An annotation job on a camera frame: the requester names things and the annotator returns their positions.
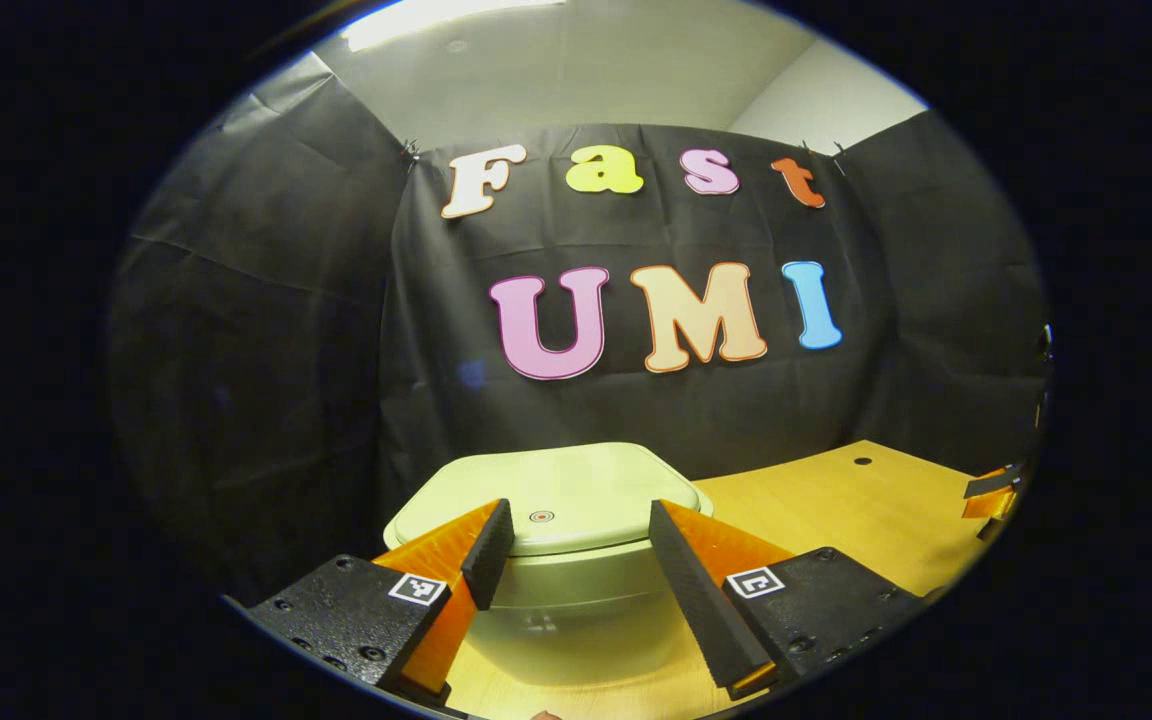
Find wooden desktop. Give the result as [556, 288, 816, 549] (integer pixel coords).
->
[446, 440, 1022, 720]

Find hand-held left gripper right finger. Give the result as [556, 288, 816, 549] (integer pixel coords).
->
[648, 498, 927, 701]

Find black backdrop cloth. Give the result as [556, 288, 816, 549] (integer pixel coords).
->
[106, 50, 1052, 601]

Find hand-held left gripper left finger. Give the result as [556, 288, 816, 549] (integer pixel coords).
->
[246, 498, 517, 709]

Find green desktop garbage bin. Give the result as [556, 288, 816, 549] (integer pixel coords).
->
[383, 442, 715, 687]

